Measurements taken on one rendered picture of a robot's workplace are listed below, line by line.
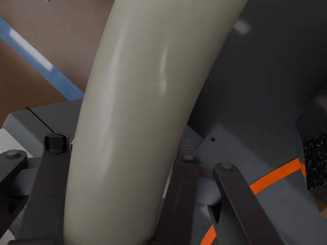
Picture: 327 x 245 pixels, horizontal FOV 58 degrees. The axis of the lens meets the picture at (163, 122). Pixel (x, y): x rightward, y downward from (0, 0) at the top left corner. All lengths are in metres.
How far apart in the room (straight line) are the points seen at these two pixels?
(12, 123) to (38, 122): 0.06
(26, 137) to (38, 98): 1.06
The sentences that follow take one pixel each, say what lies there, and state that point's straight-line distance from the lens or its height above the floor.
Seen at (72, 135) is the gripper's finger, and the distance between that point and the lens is 0.18.
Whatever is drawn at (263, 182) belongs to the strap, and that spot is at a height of 0.02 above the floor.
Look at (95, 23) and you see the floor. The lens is 1.57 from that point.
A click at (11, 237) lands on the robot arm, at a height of 0.92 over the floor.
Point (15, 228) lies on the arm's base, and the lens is 0.73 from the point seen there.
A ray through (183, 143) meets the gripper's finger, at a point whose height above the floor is 1.16.
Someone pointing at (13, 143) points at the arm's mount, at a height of 0.81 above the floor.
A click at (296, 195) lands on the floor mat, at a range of 1.44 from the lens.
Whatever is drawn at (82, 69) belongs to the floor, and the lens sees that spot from 1.61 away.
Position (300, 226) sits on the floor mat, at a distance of 1.51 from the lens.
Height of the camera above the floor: 1.33
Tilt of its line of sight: 67 degrees down
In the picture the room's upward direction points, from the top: 121 degrees counter-clockwise
